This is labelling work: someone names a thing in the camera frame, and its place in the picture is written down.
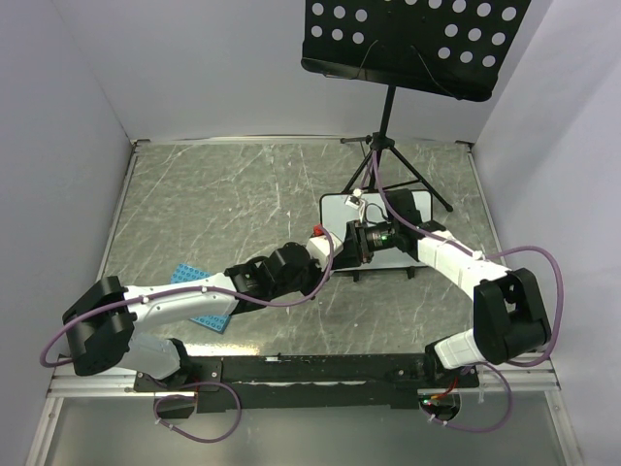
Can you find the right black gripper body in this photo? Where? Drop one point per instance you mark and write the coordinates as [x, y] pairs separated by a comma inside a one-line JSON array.
[[381, 237]]

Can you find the white board with black frame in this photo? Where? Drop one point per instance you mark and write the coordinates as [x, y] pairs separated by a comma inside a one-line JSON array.
[[335, 214]]

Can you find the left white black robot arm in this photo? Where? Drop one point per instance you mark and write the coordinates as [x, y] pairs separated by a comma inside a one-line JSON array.
[[110, 324]]

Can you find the black whiteboard easel stand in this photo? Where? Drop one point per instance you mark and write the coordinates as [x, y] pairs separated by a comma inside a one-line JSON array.
[[408, 272]]

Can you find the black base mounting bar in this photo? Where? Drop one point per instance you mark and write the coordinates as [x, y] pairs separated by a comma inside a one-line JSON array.
[[320, 381]]

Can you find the black perforated music stand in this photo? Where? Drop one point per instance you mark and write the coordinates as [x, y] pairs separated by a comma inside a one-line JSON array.
[[449, 48]]

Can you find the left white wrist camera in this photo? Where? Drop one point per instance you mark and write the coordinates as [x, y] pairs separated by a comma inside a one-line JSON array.
[[319, 246]]

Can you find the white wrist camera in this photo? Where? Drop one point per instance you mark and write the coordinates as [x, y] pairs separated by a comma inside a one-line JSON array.
[[319, 246], [356, 201]]

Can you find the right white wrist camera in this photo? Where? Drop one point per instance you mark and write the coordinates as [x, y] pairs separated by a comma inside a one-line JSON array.
[[356, 201]]

